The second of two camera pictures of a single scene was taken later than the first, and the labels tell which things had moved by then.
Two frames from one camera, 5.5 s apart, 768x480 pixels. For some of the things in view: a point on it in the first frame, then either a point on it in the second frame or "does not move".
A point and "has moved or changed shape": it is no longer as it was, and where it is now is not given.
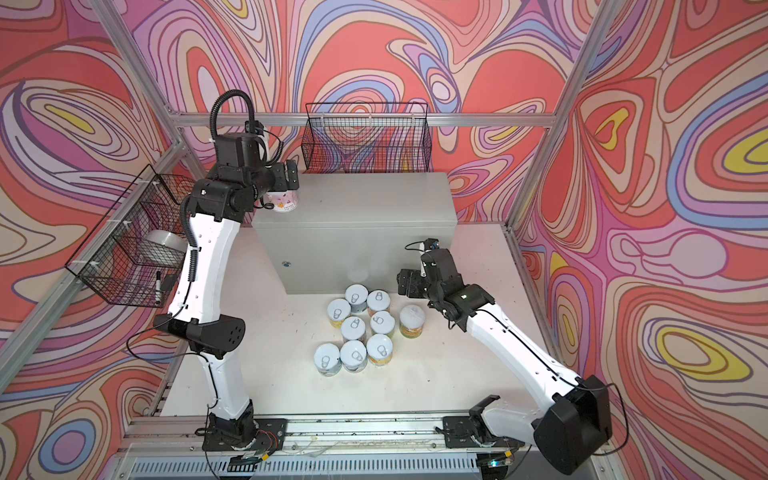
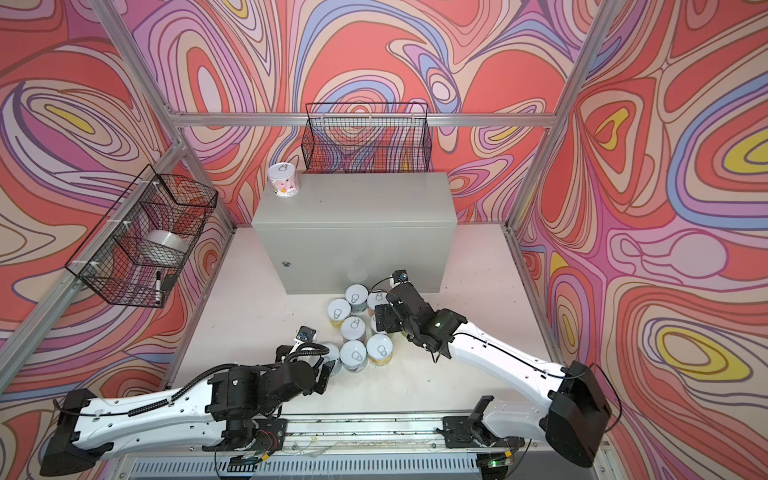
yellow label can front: x=379 y=349 does not move
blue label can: x=357 y=296 does not move
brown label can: x=353 y=355 does not move
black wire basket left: x=134 y=253 does not move
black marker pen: x=158 y=294 does not move
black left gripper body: x=271 y=179 → x=317 y=388
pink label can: x=352 y=328 does not move
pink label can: x=282 y=201 has moved or changed shape
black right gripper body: x=419 y=287 → x=393 y=321
